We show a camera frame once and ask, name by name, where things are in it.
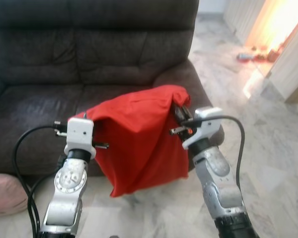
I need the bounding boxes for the red pillow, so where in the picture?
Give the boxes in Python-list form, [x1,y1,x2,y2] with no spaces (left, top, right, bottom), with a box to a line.
[72,84,192,198]

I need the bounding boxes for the dark brown fabric sofa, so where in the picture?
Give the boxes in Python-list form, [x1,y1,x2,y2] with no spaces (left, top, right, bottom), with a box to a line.
[0,0,224,177]

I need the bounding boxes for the red floor clutter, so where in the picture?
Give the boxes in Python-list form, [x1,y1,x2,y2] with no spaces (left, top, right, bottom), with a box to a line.
[251,47,279,62]

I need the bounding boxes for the pale slatted cabinet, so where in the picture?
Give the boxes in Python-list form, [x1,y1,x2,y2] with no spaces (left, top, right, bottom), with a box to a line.
[223,0,266,45]

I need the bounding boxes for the light wooden cabinet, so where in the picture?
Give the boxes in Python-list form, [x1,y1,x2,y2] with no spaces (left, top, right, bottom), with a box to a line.
[266,15,298,104]

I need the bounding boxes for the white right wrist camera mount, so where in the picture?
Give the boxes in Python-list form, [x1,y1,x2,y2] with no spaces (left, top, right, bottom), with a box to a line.
[181,107,223,150]

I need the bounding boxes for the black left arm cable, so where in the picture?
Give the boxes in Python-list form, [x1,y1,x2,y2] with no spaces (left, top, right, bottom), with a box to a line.
[12,121,70,238]

